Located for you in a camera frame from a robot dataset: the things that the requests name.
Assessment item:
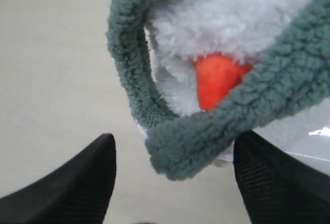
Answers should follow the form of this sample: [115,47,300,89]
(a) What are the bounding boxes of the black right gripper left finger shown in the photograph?
[1,134,117,223]

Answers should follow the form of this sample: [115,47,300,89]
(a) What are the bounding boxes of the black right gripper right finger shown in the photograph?
[234,131,329,224]

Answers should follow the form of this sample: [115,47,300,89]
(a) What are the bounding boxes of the green fuzzy scarf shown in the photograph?
[107,0,329,181]

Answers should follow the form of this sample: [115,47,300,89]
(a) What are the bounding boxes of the white plush snowman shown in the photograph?
[146,0,312,116]

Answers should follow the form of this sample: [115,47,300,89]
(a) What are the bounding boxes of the white rectangular tray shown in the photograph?
[136,27,330,169]

